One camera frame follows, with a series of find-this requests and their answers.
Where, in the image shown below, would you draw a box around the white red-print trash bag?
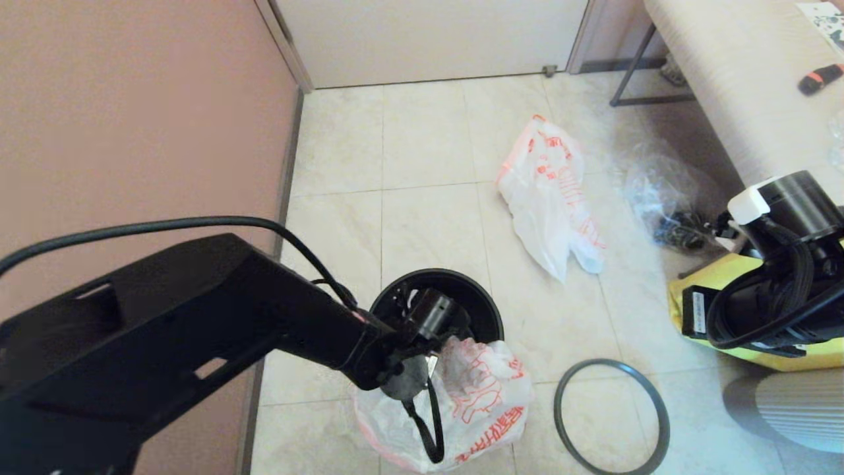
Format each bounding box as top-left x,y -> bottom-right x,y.
351,335 -> 536,474
497,113 -> 606,283

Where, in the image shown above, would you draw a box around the black trash bin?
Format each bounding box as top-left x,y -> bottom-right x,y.
368,268 -> 506,345

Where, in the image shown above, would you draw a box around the grey bin rim ring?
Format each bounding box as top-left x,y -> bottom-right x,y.
554,360 -> 671,475

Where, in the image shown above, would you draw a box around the yellow non-woven tote bag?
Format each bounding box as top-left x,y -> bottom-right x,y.
667,252 -> 844,373

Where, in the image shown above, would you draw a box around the clear plastic bag dark contents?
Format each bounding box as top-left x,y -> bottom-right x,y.
623,142 -> 729,255

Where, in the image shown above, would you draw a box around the clear crumpled plastic item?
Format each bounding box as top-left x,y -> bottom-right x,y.
826,111 -> 844,175

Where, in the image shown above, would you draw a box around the white ribbed cylinder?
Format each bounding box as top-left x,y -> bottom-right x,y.
722,368 -> 844,456

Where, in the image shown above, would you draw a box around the light wood-grain table top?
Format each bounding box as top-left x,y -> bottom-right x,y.
643,0 -> 844,192

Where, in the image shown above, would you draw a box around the black orange marker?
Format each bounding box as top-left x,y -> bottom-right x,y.
797,65 -> 844,98

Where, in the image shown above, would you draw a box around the white black-print paper sheet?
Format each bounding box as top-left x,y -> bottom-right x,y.
795,3 -> 844,60

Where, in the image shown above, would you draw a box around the small grey floor item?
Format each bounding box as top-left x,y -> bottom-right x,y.
659,56 -> 686,90

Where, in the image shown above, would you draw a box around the white door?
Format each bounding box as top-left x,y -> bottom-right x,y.
274,0 -> 591,91

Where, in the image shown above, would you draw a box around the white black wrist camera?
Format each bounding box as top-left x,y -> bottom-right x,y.
715,170 -> 844,255
394,288 -> 473,342

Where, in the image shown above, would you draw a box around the thin black camera cable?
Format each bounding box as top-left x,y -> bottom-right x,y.
401,376 -> 445,464

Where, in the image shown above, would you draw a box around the dark metal table frame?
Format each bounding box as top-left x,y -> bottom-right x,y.
608,25 -> 719,279

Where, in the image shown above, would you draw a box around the light grey door frame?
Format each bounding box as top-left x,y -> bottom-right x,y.
254,0 -> 611,95

